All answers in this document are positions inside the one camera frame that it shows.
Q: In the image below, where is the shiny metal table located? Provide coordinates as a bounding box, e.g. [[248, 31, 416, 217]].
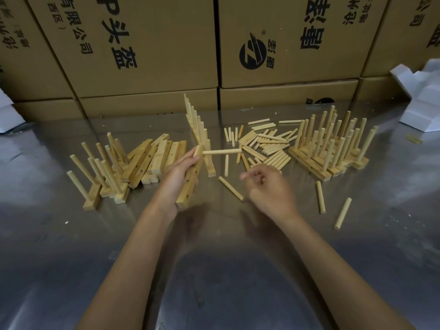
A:
[[0, 101, 440, 330]]

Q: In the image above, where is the person's left forearm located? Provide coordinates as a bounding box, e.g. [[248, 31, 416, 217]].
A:
[[77, 202, 179, 330]]

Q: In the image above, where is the stack of white foam blocks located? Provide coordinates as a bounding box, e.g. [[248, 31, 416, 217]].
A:
[[390, 58, 440, 134], [0, 87, 27, 134]]

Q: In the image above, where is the person's right forearm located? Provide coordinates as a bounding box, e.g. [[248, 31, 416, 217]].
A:
[[278, 211, 417, 330]]

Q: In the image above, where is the person's left hand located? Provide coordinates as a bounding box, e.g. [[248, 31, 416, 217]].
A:
[[151, 155, 201, 224]]

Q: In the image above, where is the pile of drilled wooden bars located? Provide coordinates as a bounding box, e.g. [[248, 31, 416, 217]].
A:
[[121, 133, 188, 189]]

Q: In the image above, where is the person's right hand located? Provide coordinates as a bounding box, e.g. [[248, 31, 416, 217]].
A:
[[240, 164, 302, 224]]

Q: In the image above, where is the stack of brown cardboard boxes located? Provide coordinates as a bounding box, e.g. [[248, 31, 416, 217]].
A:
[[0, 0, 440, 121]]

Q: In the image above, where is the pile of wooden dowels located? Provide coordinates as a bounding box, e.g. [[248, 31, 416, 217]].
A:
[[218, 118, 353, 231]]

